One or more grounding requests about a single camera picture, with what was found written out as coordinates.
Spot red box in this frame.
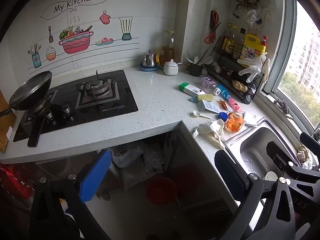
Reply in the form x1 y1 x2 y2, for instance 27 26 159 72
0 164 37 205

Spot clear disposable glove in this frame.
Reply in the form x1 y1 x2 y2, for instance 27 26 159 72
237 52 268 83

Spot stainless steel sink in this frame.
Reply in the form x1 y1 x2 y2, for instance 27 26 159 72
224 119 315 240

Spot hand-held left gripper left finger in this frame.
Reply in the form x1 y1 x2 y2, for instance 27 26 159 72
31 149 112 240

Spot white ceramic condiment jar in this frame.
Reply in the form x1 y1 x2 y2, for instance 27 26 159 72
163 59 182 76

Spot metal water pipes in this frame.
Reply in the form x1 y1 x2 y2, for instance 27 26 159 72
231 0 263 18

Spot kitchen wall sticker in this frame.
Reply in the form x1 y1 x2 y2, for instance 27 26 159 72
27 0 140 69

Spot clear seasoning bottle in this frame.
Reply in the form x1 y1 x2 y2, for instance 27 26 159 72
234 27 247 59

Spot white plate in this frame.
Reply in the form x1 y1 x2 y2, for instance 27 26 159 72
262 171 279 182

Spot wooden board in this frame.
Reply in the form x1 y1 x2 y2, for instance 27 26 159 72
0 90 17 154

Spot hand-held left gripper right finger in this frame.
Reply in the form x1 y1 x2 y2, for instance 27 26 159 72
214 150 302 240

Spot white folded paper towel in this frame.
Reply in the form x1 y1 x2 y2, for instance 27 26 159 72
244 112 259 127

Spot glass oil jar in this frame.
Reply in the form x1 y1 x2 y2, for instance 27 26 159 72
156 30 178 67

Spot blue pink plastic bag roll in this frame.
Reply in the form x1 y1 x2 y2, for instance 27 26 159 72
217 84 242 113

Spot black wok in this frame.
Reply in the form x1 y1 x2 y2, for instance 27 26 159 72
0 70 53 118

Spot black gas stove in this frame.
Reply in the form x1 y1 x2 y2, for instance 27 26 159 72
13 69 139 143

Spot red plastic basin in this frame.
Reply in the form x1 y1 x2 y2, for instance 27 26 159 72
146 176 178 205

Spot clear purple label bottle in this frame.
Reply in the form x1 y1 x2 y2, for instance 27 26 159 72
200 77 222 96

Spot red hanging kitchen tool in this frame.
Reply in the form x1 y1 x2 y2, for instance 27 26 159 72
204 10 222 44

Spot window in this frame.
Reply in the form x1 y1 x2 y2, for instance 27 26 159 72
260 0 320 140

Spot white wall socket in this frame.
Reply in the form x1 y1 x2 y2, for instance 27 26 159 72
263 7 275 22

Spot dark sauce bottle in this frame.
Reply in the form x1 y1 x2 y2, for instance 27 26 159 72
221 22 232 53

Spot cream rubber glove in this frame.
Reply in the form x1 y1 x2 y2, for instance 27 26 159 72
261 57 271 82

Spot white blue small box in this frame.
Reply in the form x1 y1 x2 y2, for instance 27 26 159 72
197 99 222 114

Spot stainless steel teapot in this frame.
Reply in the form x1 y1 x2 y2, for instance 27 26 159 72
142 49 157 68

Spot yellow detergent bottle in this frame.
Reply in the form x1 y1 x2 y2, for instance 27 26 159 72
240 34 268 61

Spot white green medicine box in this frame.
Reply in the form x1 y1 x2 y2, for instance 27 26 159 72
178 82 206 97

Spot dark dried flower bunch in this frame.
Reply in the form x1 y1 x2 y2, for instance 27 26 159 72
274 99 292 115

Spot white plastic spoon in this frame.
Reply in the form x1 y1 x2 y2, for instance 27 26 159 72
193 110 212 119

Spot ginger root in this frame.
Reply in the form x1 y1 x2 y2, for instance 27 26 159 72
232 80 248 92

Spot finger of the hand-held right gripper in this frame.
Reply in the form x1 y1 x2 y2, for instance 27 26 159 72
266 141 320 217
299 132 320 153

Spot orange plastic cup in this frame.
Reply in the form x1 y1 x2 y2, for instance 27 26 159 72
226 112 245 132

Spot yellow bristle blue brush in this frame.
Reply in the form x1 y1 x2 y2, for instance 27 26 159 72
190 94 216 103

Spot black wire rack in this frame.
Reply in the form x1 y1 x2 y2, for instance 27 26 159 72
206 36 270 105

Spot crumpled beige rag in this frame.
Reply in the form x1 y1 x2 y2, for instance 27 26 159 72
296 145 313 169

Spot dark utensil mug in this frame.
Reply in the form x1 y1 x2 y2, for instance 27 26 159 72
184 62 203 77

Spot clear plastic bags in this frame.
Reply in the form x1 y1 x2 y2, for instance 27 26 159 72
111 142 165 190

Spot crumpled white rag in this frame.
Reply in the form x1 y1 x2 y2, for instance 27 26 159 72
192 119 225 150

